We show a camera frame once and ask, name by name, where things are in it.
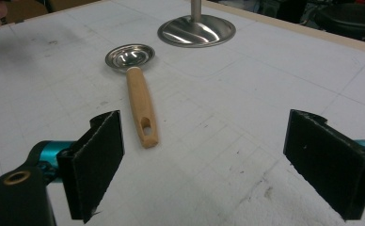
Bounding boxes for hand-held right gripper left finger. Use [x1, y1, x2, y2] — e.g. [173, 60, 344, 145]
[26, 109, 125, 224]

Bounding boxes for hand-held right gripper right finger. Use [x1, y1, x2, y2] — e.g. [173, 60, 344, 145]
[282, 108, 365, 221]

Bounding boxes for wooden handled steel ladle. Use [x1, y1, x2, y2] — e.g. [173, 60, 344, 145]
[104, 43, 159, 149]

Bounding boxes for black round stool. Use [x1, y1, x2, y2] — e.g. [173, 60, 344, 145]
[314, 3, 365, 41]

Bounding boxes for round metal stand base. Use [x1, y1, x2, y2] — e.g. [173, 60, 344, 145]
[157, 0, 237, 49]

